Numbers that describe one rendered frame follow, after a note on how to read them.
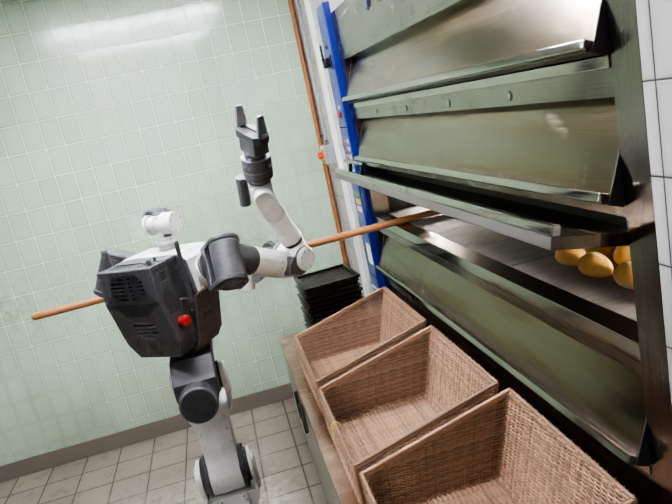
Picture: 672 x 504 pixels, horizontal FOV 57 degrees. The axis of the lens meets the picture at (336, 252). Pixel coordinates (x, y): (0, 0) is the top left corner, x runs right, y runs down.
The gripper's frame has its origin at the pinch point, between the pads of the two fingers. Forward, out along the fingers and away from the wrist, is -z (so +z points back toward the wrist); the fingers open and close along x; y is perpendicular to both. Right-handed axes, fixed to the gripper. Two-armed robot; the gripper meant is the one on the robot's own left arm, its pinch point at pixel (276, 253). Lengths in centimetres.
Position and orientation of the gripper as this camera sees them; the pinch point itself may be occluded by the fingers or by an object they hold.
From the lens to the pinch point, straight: 249.5
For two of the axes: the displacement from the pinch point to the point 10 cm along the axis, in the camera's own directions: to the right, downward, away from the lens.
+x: 2.1, 9.5, 2.3
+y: 9.0, -1.0, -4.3
